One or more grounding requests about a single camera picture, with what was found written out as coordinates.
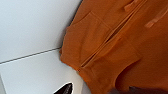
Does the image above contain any white wardrobe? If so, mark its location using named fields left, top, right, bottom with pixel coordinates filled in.
left=0, top=0, right=94, bottom=94

